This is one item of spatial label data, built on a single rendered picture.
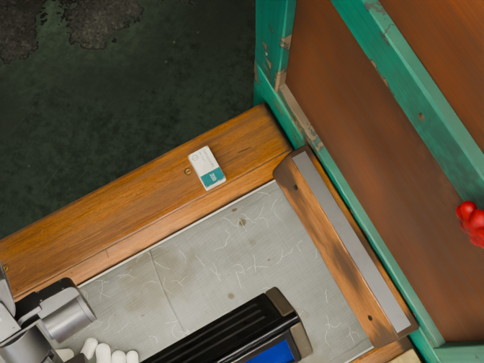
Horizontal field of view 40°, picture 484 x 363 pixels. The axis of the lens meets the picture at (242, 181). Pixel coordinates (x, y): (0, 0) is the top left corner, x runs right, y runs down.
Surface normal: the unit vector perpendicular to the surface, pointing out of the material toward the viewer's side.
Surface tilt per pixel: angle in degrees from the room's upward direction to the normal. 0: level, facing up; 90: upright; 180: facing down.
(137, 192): 0
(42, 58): 0
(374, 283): 0
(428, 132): 90
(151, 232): 45
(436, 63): 90
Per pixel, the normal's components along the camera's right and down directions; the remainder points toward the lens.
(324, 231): -0.81, 0.33
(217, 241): 0.00, -0.25
